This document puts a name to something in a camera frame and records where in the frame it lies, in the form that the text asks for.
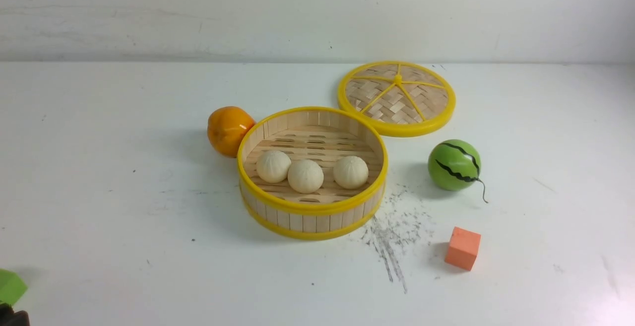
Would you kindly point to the cream bun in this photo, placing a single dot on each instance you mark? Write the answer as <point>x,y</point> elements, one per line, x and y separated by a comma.
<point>273,165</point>
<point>350,172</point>
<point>305,176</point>

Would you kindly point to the orange foam cube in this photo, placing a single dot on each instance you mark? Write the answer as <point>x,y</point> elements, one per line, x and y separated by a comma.
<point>463,248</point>

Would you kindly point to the yellow-rimmed woven steamer lid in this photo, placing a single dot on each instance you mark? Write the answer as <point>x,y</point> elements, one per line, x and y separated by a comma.
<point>398,99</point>

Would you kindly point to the orange toy fruit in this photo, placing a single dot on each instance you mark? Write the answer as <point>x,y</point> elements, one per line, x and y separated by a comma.
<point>227,126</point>

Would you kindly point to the green toy watermelon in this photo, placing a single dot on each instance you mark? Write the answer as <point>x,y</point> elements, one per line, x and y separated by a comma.
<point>454,165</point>

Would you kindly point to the black left gripper tip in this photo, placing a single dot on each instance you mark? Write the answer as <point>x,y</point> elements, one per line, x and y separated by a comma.
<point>9,317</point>

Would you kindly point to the yellow-rimmed bamboo steamer tray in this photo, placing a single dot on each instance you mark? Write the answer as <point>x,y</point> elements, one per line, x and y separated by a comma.
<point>324,136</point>

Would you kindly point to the green foam block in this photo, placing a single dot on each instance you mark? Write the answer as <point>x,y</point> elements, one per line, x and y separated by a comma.
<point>12,287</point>

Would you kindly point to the cream bun bottom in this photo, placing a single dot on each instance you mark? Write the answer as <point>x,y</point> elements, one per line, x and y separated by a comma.
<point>305,176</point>

